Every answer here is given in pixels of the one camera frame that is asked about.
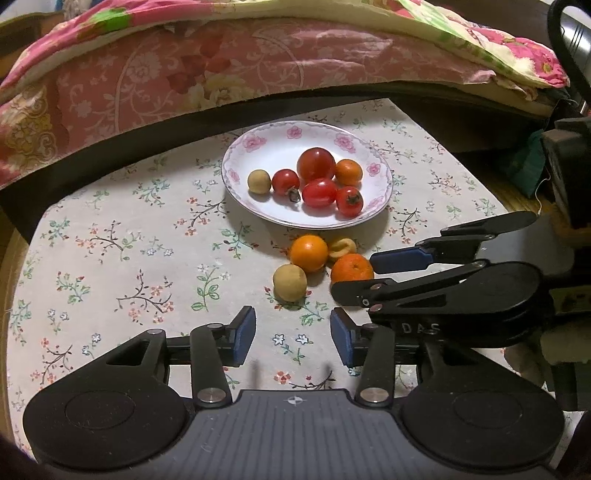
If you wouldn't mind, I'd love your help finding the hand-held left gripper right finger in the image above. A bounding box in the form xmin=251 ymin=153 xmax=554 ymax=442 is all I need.
xmin=330 ymin=307 xmax=462 ymax=409

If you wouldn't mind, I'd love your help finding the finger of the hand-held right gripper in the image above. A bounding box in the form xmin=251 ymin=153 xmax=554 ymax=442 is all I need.
xmin=369 ymin=211 xmax=539 ymax=274
xmin=330 ymin=259 xmax=490 ymax=312

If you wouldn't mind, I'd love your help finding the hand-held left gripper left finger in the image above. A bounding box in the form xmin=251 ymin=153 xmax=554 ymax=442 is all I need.
xmin=99 ymin=305 xmax=257 ymax=409

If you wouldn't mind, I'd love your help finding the small orange mandarin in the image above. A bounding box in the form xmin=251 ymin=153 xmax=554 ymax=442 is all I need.
xmin=334 ymin=159 xmax=363 ymax=186
xmin=331 ymin=253 xmax=375 ymax=284
xmin=289 ymin=234 xmax=329 ymax=273

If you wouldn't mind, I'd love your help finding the tan longan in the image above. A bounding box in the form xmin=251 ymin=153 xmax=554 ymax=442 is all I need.
xmin=273 ymin=263 xmax=308 ymax=303
xmin=327 ymin=237 xmax=358 ymax=265
xmin=247 ymin=169 xmax=271 ymax=195

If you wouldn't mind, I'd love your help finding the round cherry tomato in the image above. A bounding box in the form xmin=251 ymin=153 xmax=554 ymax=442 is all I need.
xmin=271 ymin=169 xmax=302 ymax=203
xmin=335 ymin=186 xmax=365 ymax=217

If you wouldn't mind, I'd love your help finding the oblong cherry tomato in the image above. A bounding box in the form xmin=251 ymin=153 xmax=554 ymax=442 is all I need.
xmin=302 ymin=178 xmax=338 ymax=208

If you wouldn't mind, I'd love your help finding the large tomato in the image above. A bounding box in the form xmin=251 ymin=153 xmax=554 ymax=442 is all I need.
xmin=296 ymin=147 xmax=336 ymax=183

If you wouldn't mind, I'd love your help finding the white floral plate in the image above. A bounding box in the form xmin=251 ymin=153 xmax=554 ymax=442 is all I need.
xmin=221 ymin=121 xmax=394 ymax=230

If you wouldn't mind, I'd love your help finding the teal cloth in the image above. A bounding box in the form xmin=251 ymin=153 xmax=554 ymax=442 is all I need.
xmin=501 ymin=129 xmax=555 ymax=199

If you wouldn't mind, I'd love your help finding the floral tablecloth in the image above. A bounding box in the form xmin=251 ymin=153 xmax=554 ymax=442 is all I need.
xmin=7 ymin=98 xmax=561 ymax=462

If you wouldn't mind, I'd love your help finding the yellow green floral quilt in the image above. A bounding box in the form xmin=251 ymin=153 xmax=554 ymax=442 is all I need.
xmin=0 ymin=0 xmax=571 ymax=102

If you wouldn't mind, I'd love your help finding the black curved object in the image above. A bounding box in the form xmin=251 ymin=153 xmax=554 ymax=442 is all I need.
xmin=547 ymin=0 xmax=591 ymax=116

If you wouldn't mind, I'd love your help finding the pink floral bed sheet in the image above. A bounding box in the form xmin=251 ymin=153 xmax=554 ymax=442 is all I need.
xmin=0 ymin=18 xmax=499 ymax=188

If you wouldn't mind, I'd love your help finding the wooden cabinet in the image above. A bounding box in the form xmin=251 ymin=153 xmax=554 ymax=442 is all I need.
xmin=0 ymin=11 xmax=70 ymax=70

